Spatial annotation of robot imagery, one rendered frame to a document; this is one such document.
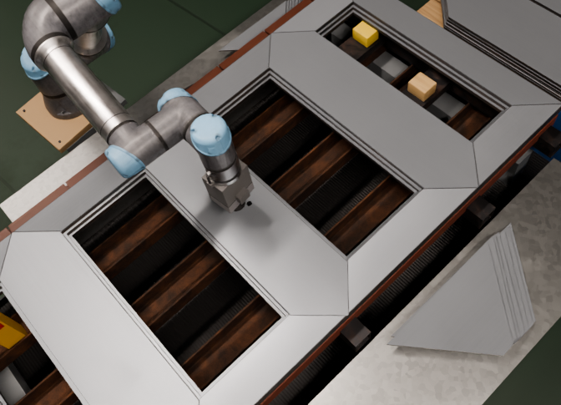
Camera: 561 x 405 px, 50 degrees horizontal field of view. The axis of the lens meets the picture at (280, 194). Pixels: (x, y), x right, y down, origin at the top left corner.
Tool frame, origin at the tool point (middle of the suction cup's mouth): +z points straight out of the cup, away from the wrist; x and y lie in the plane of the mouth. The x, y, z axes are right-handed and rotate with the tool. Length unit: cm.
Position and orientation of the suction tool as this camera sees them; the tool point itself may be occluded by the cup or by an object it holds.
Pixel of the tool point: (236, 203)
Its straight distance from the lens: 146.3
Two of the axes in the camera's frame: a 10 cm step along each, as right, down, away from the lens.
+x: -7.7, -5.1, 3.8
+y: 6.3, -7.1, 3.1
